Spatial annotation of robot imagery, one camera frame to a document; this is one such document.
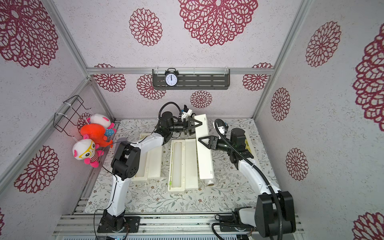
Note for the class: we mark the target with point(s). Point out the black wire basket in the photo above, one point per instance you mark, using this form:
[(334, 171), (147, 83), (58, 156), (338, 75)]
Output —
[(72, 117)]

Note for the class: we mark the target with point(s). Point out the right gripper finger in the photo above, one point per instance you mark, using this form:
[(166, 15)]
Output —
[(206, 139), (206, 143)]

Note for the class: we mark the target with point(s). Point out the white plush with glasses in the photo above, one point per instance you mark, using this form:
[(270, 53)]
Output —
[(87, 150)]

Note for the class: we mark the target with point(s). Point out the red plush toy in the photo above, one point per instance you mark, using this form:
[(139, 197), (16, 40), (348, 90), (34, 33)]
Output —
[(96, 133)]

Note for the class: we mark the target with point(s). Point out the floral table mat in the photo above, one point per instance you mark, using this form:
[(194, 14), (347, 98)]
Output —
[(231, 189)]

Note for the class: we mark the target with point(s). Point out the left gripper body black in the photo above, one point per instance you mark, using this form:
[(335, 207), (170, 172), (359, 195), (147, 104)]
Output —
[(184, 126)]

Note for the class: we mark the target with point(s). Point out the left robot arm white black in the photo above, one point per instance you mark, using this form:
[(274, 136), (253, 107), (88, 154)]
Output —
[(127, 155)]

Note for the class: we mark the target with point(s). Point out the grey cloth roll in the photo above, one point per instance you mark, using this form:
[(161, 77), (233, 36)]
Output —
[(122, 141)]

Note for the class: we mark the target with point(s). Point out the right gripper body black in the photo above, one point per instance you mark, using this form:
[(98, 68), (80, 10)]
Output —
[(213, 142)]

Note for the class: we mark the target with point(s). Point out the cream wrap dispenser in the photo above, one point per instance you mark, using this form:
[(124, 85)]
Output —
[(183, 173), (151, 165)]

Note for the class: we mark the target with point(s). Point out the back right wrap roll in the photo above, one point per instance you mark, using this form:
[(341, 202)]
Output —
[(210, 182)]

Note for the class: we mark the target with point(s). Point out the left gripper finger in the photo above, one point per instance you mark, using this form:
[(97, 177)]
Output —
[(192, 128), (193, 121)]

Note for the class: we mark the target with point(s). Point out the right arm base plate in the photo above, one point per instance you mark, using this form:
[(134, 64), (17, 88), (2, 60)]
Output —
[(241, 220)]

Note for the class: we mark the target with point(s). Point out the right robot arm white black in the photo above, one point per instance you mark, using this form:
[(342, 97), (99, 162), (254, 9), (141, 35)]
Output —
[(274, 215)]

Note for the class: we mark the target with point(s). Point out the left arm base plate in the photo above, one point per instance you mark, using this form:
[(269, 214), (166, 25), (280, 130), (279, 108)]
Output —
[(119, 224)]

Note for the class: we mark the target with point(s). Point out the grey wall shelf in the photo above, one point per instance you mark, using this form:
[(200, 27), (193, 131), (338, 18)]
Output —
[(193, 80)]

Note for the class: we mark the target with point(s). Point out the black alarm clock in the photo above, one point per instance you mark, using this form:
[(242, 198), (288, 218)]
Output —
[(171, 77)]

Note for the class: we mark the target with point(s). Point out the white pink plush upper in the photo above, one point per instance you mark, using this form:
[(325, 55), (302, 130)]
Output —
[(100, 120)]

